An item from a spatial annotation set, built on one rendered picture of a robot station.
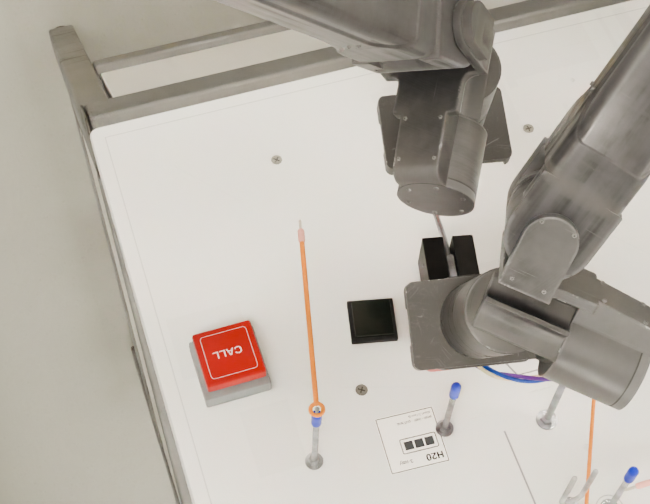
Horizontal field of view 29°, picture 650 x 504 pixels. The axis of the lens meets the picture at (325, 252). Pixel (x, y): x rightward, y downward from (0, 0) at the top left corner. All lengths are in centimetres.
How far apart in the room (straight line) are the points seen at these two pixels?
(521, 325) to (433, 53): 19
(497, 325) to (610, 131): 15
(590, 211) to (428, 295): 18
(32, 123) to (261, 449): 115
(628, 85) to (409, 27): 15
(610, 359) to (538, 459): 24
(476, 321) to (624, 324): 10
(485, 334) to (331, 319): 29
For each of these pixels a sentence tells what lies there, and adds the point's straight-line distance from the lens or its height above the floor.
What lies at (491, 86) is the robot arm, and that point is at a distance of 93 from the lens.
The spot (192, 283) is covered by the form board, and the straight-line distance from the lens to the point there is 111.
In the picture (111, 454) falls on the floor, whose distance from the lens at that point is 231.
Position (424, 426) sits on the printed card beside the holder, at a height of 116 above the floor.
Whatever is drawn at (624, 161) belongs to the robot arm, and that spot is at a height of 139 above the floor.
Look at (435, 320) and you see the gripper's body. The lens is 92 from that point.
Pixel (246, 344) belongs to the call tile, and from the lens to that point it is 104.
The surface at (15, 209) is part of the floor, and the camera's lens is 213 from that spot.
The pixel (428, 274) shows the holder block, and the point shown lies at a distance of 101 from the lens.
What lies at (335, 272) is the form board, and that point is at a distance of 111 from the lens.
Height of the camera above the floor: 204
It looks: 66 degrees down
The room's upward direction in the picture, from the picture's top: 140 degrees clockwise
